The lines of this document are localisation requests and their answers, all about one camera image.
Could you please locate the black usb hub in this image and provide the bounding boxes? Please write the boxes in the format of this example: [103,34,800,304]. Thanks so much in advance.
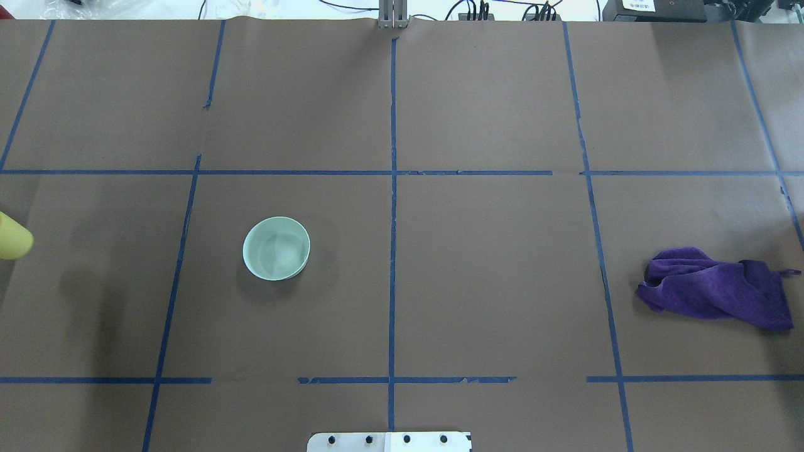
[522,9,561,22]
[457,9,495,22]

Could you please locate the yellow plastic cup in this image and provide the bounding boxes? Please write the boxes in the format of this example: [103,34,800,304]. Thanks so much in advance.
[1,212,34,260]

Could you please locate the aluminium frame post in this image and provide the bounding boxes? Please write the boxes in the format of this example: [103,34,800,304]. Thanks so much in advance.
[378,0,410,30]

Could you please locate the purple cloth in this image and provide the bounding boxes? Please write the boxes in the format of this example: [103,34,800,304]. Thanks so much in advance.
[636,247,801,331]

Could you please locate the light green bowl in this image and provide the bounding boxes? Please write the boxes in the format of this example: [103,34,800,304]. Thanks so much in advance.
[242,217,311,281]

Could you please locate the black computer box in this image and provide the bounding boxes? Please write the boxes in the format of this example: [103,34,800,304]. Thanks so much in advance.
[601,1,707,23]

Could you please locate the white pedestal base plate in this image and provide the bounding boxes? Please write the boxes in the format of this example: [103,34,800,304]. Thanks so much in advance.
[307,431,473,451]

